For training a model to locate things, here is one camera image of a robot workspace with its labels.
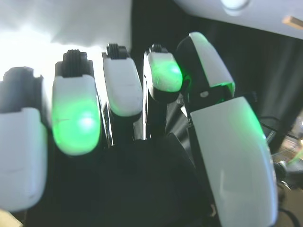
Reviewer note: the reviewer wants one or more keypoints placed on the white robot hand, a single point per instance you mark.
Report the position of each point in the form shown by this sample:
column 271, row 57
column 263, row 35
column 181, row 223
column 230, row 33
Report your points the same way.
column 142, row 179

